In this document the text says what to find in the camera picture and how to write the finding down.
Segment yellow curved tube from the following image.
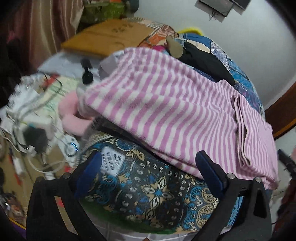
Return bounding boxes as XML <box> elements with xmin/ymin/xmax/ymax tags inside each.
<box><xmin>178</xmin><ymin>27</ymin><xmax>203</xmax><ymax>36</ymax></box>

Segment brown wooden wardrobe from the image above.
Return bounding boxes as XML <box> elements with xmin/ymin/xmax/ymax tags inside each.
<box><xmin>265</xmin><ymin>83</ymin><xmax>296</xmax><ymax>140</ymax></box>

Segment black wall television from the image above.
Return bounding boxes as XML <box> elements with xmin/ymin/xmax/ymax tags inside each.
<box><xmin>231</xmin><ymin>0</ymin><xmax>251</xmax><ymax>10</ymax></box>

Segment striped brown pink curtain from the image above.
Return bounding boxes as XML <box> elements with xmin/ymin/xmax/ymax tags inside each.
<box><xmin>1</xmin><ymin>1</ymin><xmax>83</xmax><ymax>73</ymax></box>

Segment blue patchwork bed quilt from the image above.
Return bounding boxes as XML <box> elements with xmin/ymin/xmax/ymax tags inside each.
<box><xmin>127</xmin><ymin>17</ymin><xmax>265</xmax><ymax>117</ymax></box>

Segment dark paisley pillow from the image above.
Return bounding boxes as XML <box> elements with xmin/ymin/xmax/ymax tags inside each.
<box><xmin>77</xmin><ymin>131</ymin><xmax>243</xmax><ymax>235</ymax></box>

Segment green storage box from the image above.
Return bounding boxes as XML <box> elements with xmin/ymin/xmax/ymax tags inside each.
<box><xmin>80</xmin><ymin>1</ymin><xmax>126</xmax><ymax>24</ymax></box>

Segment grey white cloth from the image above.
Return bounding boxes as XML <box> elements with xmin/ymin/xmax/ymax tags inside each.
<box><xmin>38</xmin><ymin>50</ymin><xmax>124</xmax><ymax>81</ymax></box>

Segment small wall monitor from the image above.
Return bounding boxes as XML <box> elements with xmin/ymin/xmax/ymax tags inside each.
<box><xmin>200</xmin><ymin>0</ymin><xmax>234</xmax><ymax>17</ymax></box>

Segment wooden lap desk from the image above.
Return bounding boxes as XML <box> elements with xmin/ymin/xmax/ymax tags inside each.
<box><xmin>61</xmin><ymin>19</ymin><xmax>154</xmax><ymax>57</ymax></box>

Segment grey green plush pillow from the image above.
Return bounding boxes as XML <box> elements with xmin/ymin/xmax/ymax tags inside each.
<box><xmin>126</xmin><ymin>0</ymin><xmax>139</xmax><ymax>14</ymax></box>

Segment white power strip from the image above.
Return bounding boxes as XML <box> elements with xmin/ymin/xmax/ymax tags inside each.
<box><xmin>42</xmin><ymin>133</ymin><xmax>80</xmax><ymax>180</ymax></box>

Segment pump bottle black top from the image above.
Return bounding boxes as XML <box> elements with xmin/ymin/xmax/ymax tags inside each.
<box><xmin>76</xmin><ymin>58</ymin><xmax>101</xmax><ymax>96</ymax></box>

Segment pink white striped pants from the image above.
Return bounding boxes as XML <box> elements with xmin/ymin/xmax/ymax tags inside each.
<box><xmin>78</xmin><ymin>48</ymin><xmax>278</xmax><ymax>190</ymax></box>

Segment black garment on bed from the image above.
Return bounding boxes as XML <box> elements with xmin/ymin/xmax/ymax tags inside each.
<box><xmin>179</xmin><ymin>42</ymin><xmax>235</xmax><ymax>86</ymax></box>

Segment pink plush toy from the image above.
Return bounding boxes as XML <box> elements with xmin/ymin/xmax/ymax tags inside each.
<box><xmin>58</xmin><ymin>91</ymin><xmax>93</xmax><ymax>137</ymax></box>

